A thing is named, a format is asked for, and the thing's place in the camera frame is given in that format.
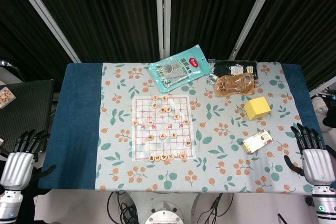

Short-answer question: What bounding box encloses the floral patterned tablecloth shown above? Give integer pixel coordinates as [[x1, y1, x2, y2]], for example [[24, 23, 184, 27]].
[[96, 62, 313, 196]]

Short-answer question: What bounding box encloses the white chess board sheet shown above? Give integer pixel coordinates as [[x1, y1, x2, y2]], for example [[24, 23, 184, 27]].
[[131, 95, 196, 161]]

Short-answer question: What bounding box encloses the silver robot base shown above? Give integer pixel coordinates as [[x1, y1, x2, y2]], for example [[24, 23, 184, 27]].
[[144, 200, 185, 224]]

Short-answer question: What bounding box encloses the brown snack pouch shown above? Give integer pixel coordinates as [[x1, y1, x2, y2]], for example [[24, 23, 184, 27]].
[[214, 73, 257, 98]]

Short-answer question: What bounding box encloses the blue table cover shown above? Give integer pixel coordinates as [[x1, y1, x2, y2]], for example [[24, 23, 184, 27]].
[[37, 62, 332, 196]]

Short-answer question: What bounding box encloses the yellow cube box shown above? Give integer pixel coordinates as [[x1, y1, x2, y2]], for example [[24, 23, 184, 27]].
[[244, 97, 271, 121]]

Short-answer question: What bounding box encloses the black cable bundle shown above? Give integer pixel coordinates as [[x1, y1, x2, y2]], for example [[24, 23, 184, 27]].
[[107, 191, 148, 224]]

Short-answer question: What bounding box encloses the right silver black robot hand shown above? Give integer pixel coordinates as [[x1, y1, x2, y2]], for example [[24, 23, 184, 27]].
[[284, 123, 336, 186]]

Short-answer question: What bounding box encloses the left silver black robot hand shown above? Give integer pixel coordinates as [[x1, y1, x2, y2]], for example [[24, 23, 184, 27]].
[[0, 129, 57, 191]]

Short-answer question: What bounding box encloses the black packaged item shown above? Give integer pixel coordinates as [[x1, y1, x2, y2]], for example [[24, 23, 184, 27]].
[[208, 58, 259, 80]]

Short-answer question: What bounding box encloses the small cream card packet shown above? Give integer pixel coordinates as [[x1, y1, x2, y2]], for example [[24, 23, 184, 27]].
[[241, 129, 274, 154]]

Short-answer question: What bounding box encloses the teal plastic product bag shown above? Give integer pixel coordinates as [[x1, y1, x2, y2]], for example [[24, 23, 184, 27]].
[[148, 44, 211, 91]]

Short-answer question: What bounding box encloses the white frame post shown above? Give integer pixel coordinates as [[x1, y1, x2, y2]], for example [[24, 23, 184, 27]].
[[154, 0, 172, 59], [227, 0, 282, 61], [9, 0, 81, 63]]

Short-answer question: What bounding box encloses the black cable with plug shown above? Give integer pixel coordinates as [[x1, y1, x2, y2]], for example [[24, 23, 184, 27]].
[[201, 193, 235, 224]]

